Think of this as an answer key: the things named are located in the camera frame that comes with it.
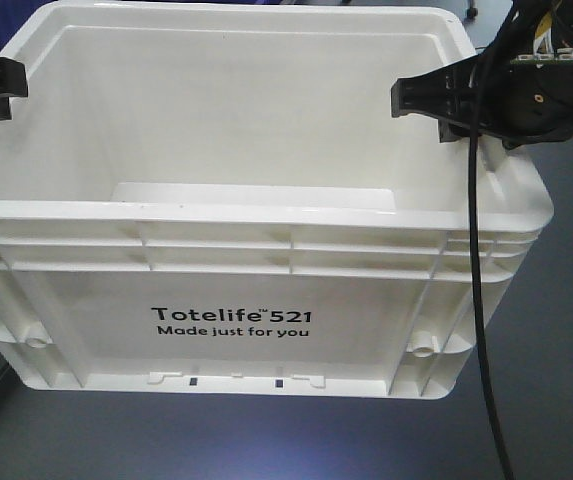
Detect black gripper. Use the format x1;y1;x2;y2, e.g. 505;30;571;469
390;1;573;149

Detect white plastic Totelife crate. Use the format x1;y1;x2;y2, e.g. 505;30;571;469
0;0;555;402

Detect black cable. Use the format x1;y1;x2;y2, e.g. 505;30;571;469
465;0;517;480

